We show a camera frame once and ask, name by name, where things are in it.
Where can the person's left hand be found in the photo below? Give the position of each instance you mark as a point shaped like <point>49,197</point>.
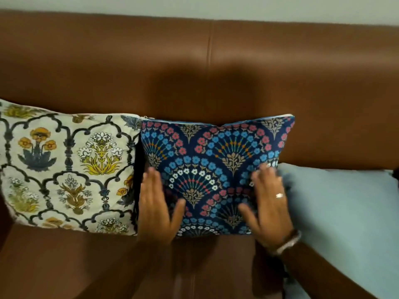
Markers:
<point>154,217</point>

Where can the cream floral print cushion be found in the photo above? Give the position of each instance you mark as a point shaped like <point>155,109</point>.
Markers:
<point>68,171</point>

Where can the plain light blue cushion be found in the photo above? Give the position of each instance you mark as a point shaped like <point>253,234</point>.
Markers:
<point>339,214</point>

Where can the person's left thumb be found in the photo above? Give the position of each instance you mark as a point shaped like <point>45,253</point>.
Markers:
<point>179,213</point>

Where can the brown leather sofa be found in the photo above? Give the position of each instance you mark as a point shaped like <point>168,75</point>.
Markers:
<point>199,68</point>

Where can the person's right hand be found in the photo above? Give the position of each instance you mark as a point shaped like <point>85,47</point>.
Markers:
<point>271,214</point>

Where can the person's right forearm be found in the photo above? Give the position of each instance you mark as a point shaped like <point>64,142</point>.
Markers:
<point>318,274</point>

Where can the person's left forearm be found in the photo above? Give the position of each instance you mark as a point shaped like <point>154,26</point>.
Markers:
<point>118,270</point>

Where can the person's right thumb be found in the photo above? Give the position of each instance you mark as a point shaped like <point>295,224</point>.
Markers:
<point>247,213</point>

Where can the navy floral fan print cushion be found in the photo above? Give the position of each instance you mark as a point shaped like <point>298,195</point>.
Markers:
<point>212,158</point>

